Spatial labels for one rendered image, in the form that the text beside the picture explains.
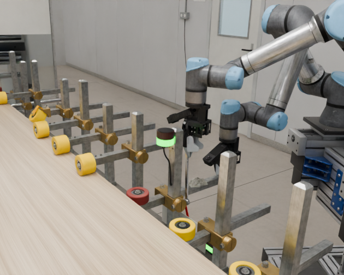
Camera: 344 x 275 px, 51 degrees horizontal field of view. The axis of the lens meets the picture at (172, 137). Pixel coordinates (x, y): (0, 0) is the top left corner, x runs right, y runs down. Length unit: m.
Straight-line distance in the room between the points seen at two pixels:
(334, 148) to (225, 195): 0.80
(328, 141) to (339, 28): 0.76
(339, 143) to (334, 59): 2.15
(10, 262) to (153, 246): 0.37
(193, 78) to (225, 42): 3.65
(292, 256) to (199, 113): 0.56
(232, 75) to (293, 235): 0.53
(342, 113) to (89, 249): 1.23
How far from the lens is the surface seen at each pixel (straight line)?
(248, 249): 2.63
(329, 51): 3.93
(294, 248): 1.01
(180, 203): 1.33
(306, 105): 4.11
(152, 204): 1.35
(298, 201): 0.95
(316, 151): 1.78
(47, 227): 1.16
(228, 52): 4.84
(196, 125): 1.27
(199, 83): 1.24
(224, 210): 1.14
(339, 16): 1.14
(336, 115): 1.78
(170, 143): 1.21
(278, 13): 1.55
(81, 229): 1.13
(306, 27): 1.30
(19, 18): 3.32
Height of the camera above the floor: 1.52
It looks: 20 degrees down
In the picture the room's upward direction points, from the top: 2 degrees clockwise
